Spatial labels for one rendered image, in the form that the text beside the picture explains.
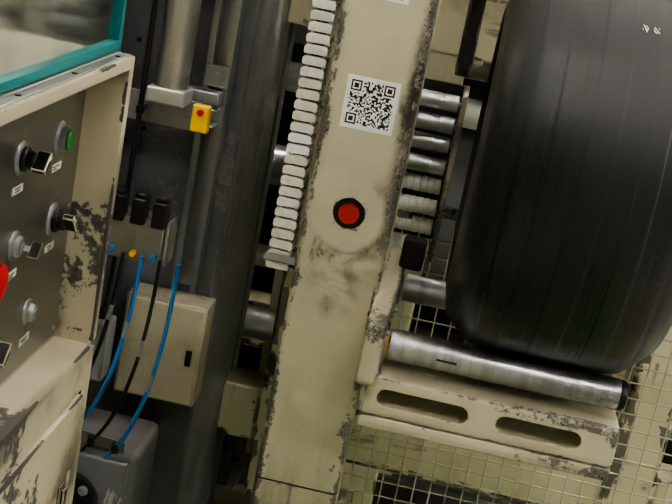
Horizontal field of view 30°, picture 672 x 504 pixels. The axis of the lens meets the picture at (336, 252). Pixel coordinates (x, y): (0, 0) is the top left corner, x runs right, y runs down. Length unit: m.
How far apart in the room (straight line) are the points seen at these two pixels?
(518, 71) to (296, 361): 0.57
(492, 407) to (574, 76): 0.48
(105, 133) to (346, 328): 0.51
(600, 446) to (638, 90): 0.51
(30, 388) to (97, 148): 0.30
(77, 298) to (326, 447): 0.51
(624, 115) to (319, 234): 0.49
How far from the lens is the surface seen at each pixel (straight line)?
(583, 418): 1.80
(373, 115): 1.77
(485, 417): 1.77
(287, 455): 1.94
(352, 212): 1.79
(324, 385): 1.88
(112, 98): 1.53
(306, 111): 1.82
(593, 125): 1.58
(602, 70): 1.60
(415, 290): 2.03
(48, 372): 1.53
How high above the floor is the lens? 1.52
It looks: 17 degrees down
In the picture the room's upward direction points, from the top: 11 degrees clockwise
